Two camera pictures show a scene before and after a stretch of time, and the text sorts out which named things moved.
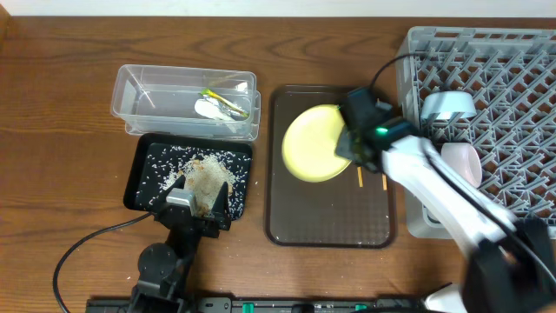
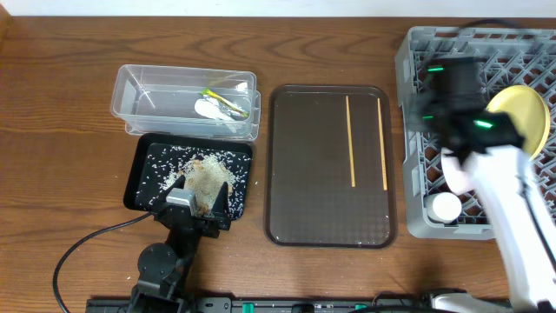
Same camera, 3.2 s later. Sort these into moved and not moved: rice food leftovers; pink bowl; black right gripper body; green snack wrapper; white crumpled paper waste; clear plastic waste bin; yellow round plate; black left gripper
Moved: yellow round plate; black right gripper body
Not moved: white crumpled paper waste; rice food leftovers; pink bowl; clear plastic waste bin; black left gripper; green snack wrapper
